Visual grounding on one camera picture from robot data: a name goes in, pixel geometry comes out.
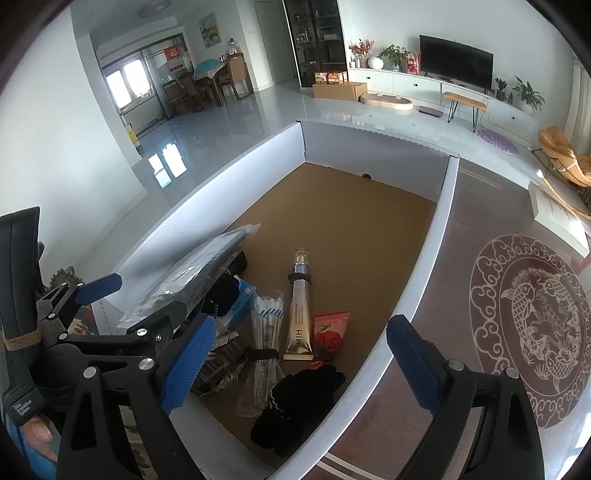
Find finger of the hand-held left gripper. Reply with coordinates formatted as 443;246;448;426
115;301;186;357
36;272;123;329

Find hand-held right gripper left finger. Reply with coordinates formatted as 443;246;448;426
55;313;218;480

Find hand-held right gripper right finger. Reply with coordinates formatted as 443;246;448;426
385;315;546;480

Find clear plastic blister package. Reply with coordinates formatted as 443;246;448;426
115;222;262;330

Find clear bag of chopsticks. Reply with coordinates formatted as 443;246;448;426
235;290;284;418

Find red snack packets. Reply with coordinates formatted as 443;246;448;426
307;311;351;370

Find black knitted gloves white print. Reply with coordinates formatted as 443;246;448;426
250;364;346;457

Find gold cosmetic tube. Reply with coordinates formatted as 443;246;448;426
283;248;318;361

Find large white cardboard box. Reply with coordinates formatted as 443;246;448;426
90;121;460;480

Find person's left hand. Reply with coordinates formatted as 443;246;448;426
18;413;61;467

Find flat white cardboard box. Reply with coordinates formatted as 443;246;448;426
529;178;591;259

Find wooden dining chair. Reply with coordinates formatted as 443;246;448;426
213;53;254;107
161;71;204;116

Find dining table blue cloth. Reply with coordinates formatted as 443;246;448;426
191;58;232;107

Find purple floor mat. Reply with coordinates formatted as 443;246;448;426
476;129;520;154

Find oval wooden board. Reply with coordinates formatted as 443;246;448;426
359;92;414;112

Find orange lounge chair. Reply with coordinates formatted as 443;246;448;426
531;127;591;188

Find wooden bench hairpin legs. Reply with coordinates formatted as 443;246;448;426
442;91;489;132

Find brown cardboard box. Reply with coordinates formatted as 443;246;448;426
312;82;368;102

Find white tv cabinet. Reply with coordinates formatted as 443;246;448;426
347;67;540;144

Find large potted plant white pot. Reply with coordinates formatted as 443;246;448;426
512;76;546;114

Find black television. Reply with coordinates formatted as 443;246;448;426
419;34;495;90

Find green leafy potted plant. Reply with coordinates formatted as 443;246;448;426
379;44;409;71

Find white curtain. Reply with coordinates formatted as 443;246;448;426
566;60;591;139

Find red flower arrangement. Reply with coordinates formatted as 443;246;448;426
348;39;375;69

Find dark glass display cabinet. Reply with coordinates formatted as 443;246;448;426
283;0;348;88

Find wall painting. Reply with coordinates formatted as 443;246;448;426
198;13;219;49

